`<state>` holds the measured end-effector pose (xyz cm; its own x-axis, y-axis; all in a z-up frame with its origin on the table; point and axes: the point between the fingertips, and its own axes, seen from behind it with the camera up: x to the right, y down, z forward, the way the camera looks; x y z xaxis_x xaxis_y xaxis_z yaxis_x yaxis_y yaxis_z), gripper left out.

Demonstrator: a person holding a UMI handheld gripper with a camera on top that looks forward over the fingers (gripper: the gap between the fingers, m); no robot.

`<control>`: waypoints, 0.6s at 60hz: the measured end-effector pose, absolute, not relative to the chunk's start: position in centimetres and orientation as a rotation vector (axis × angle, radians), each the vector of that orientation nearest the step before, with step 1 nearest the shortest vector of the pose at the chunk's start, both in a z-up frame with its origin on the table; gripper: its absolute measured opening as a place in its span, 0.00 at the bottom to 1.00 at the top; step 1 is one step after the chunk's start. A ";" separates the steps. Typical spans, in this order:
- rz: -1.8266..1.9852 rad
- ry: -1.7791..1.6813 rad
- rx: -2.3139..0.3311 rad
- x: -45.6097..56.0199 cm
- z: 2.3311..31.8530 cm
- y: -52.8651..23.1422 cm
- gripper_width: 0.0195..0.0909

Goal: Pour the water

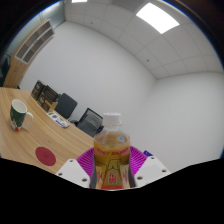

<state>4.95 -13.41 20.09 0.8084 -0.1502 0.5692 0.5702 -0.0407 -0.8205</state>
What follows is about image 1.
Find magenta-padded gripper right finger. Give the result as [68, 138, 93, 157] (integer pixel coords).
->
[129, 145, 172, 188]

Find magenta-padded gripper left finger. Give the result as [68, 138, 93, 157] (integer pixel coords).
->
[55, 147, 98, 189]

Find yellow-labelled tea drink bottle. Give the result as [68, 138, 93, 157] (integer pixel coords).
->
[89, 112, 136, 191]

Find flat round red coaster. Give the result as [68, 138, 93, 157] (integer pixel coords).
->
[34, 146, 57, 167]

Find black mesh office chair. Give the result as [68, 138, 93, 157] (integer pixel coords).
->
[75, 107, 104, 138]

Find white printed leaflet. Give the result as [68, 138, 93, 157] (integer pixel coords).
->
[47, 111, 72, 129]

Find grey padded office chair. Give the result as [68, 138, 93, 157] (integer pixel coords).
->
[54, 92, 79, 120]

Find green and white mug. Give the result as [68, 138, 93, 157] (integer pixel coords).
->
[9, 98, 35, 132]

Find flat black box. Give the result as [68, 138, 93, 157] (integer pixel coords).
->
[37, 84, 61, 104]

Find tall dark brown box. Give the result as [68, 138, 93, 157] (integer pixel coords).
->
[30, 79, 46, 100]

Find wooden glass-door shelf cabinet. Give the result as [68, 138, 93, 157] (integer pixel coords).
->
[2, 18, 55, 89]

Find ceiling air vent grille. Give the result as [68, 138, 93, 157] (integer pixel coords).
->
[111, 0, 142, 12]

